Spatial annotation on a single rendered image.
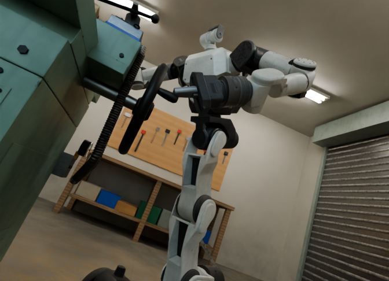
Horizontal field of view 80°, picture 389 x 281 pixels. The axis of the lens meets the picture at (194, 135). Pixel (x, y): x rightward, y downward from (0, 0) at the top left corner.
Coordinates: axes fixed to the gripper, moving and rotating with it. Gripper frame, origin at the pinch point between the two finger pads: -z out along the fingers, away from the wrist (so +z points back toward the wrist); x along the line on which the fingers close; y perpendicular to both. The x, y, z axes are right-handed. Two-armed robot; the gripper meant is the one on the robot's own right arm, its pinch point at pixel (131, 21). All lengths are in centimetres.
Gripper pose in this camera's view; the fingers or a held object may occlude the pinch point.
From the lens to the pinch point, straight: 99.8
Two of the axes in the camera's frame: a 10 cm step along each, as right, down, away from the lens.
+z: -3.3, 1.8, 9.3
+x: -1.5, 9.6, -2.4
